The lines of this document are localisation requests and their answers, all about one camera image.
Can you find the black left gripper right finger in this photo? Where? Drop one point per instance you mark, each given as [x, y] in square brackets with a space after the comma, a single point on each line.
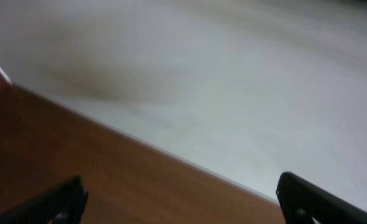
[304, 202]

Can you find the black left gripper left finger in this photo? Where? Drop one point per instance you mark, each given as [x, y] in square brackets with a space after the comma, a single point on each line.
[63, 203]

